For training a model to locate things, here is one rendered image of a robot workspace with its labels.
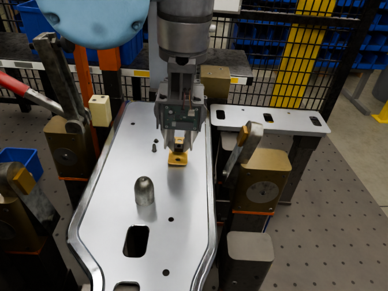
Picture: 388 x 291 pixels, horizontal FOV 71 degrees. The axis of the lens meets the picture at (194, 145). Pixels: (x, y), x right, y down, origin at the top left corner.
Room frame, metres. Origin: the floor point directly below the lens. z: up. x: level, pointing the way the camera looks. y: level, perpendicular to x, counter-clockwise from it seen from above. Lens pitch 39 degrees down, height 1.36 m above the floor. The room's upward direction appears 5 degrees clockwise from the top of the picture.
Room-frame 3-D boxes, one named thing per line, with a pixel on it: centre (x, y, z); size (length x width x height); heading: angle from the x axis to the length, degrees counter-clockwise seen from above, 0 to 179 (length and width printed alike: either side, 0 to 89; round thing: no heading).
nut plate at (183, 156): (0.42, 0.03, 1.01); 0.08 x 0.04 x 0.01; 3
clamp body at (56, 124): (0.41, 0.26, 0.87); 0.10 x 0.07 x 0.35; 92
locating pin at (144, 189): (0.30, 0.07, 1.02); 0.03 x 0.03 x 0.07
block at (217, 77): (0.70, -0.04, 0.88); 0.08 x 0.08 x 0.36; 2
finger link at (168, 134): (0.40, 0.05, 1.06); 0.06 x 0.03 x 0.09; 3
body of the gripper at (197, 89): (0.39, 0.03, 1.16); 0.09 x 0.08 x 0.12; 3
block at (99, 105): (0.50, 0.21, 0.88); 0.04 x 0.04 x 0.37; 2
